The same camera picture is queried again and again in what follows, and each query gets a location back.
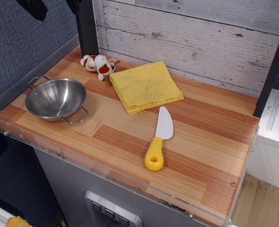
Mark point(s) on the yellow object bottom left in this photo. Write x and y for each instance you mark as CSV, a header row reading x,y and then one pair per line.
x,y
17,222

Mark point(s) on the silver dispenser button panel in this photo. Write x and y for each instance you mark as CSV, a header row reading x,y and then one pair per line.
x,y
113,212

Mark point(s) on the folded yellow cloth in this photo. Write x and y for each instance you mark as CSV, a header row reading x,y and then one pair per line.
x,y
145,87

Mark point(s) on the white brown plush dog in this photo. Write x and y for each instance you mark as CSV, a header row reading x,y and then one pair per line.
x,y
100,64

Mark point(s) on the yellow handled white toy knife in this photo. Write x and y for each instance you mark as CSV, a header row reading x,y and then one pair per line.
x,y
154,159

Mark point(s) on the dark vertical frame post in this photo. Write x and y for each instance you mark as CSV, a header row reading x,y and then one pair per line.
x,y
86,28

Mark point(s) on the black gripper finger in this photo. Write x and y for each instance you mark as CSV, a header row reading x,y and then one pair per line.
x,y
35,8

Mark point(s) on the stainless steel bowl with handles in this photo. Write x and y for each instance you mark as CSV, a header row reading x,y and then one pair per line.
x,y
56,99

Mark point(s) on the white ribbed box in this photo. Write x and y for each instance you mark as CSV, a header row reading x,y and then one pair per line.
x,y
263,162

